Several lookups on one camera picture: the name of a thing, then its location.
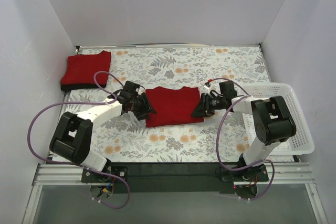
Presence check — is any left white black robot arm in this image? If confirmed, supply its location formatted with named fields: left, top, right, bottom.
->
left=49, top=81, right=156, bottom=182

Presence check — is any red t shirt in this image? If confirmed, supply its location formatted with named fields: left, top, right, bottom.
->
left=60, top=50, right=111, bottom=91
left=146, top=87, right=204, bottom=128

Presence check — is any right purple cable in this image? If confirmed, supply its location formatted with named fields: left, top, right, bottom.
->
left=207, top=77, right=276, bottom=201

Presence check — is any aluminium front rail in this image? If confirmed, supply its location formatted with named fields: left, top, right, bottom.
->
left=33, top=162, right=315, bottom=185

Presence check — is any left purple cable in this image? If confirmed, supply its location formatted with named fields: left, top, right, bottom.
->
left=27, top=71, right=131, bottom=210

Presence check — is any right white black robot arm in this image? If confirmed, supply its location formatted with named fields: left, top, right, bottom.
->
left=191, top=78, right=297, bottom=181

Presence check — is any white plastic laundry basket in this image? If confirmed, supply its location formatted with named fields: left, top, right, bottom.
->
left=243, top=82, right=315, bottom=156

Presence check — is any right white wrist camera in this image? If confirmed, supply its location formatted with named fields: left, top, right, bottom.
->
left=204, top=79, right=213, bottom=93

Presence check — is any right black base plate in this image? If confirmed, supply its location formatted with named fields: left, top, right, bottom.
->
left=215, top=165, right=269, bottom=183

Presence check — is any purple cable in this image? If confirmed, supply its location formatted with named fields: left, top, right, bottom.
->
left=207, top=77, right=276, bottom=201
left=27, top=71, right=131, bottom=210

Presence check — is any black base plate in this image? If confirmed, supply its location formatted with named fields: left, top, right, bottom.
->
left=215, top=165, right=269, bottom=183
left=81, top=165, right=129, bottom=184

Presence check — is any floral patterned table mat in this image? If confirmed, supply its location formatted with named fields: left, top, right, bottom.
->
left=51, top=46, right=272, bottom=163

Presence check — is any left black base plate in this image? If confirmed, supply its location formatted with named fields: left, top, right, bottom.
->
left=81, top=165, right=129, bottom=184

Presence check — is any folded red t shirt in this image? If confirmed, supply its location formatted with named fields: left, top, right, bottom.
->
left=60, top=50, right=111, bottom=91

